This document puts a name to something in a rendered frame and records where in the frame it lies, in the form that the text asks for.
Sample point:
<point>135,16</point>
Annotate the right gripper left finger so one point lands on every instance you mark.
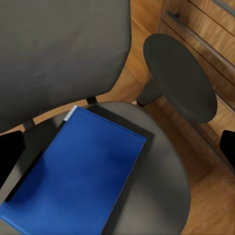
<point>11,147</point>

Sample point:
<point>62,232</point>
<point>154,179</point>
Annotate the swivel chair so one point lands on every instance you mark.
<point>57,52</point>

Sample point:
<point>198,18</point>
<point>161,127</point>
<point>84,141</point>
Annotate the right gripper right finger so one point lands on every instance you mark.
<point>227,146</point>

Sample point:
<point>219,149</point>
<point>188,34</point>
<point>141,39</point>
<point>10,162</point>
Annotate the cabinet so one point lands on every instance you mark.
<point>207,29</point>

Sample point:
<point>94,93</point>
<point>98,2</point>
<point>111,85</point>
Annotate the folder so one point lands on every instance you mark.
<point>73,184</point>

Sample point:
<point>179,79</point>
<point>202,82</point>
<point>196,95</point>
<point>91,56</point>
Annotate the bookcase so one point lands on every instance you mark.
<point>145,16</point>

